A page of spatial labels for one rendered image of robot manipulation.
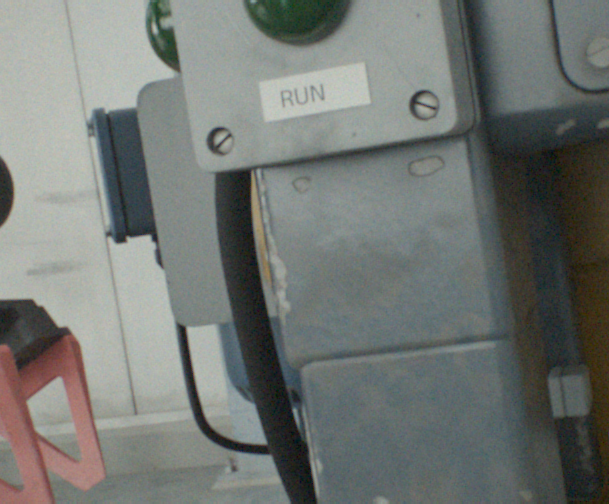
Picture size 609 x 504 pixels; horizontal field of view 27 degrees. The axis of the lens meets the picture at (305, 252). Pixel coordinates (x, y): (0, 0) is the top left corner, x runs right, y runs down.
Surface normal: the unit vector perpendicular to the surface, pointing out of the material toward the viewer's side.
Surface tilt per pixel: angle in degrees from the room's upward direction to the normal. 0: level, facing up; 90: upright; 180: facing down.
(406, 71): 90
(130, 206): 90
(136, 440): 90
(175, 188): 90
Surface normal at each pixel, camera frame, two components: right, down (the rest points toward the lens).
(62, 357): -0.12, -0.07
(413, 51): -0.27, 0.10
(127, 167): 0.18, 0.03
